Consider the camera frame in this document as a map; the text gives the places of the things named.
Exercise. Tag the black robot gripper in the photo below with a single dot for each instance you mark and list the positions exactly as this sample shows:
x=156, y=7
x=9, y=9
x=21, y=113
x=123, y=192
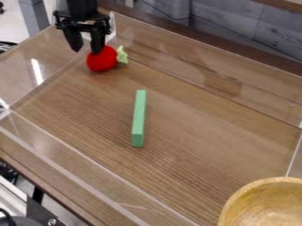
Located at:
x=73, y=25

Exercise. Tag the red plush fruit green leaves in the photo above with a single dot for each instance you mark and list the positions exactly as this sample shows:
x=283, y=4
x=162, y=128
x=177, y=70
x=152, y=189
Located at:
x=106, y=59

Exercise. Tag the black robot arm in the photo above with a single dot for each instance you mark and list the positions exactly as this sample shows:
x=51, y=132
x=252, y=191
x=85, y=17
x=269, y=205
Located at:
x=81, y=8

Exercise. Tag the grey table leg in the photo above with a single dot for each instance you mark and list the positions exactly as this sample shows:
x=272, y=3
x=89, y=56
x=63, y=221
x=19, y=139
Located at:
x=35, y=15

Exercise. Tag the green rectangular block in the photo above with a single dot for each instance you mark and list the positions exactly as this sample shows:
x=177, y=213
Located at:
x=140, y=119

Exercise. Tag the wooden bowl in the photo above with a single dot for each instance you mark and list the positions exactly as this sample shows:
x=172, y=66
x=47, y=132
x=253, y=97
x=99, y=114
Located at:
x=268, y=202

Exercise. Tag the clear acrylic enclosure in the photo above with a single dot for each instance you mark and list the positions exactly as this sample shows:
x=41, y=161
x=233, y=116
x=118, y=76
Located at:
x=224, y=124

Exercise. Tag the black device with cable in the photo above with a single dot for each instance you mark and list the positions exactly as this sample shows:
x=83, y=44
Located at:
x=27, y=214

